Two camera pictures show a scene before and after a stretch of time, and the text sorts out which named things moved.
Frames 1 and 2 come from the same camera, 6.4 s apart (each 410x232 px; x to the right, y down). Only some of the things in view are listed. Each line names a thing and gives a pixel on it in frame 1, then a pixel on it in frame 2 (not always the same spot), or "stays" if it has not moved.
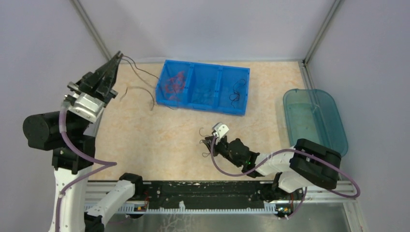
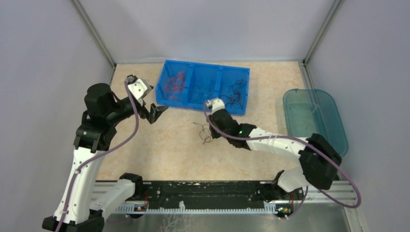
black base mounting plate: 206,193 stays
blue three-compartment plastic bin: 203,87 stays
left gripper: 109,70 → 154,113
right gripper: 215,146 → 214,134
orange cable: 176,85 stays
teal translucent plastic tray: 312,115 stays
